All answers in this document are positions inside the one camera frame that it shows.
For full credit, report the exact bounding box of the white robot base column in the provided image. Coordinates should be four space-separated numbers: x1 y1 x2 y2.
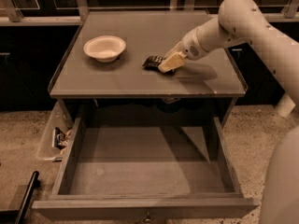
259 126 299 224

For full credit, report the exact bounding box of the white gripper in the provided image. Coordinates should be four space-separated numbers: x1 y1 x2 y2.
158 29 208 73

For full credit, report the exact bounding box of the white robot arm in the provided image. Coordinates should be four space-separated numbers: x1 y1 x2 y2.
158 0 299 104

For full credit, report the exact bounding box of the open grey top drawer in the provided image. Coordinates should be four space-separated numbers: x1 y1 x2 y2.
33 106 259 220

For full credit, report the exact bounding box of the black rxbar chocolate bar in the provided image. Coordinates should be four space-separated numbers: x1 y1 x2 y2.
142 56 164 72

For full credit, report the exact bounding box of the white bowl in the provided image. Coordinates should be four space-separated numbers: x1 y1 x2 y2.
83 35 126 63

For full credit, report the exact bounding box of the snack packet in bin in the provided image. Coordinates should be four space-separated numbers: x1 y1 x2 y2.
51 127 72 155

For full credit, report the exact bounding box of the black bar object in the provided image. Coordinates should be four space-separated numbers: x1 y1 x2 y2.
0 170 41 224

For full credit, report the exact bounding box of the metal railing frame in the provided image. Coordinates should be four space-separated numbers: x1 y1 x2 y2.
0 0 299 26

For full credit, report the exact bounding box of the grey cabinet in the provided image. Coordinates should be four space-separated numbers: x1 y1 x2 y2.
47 10 249 129

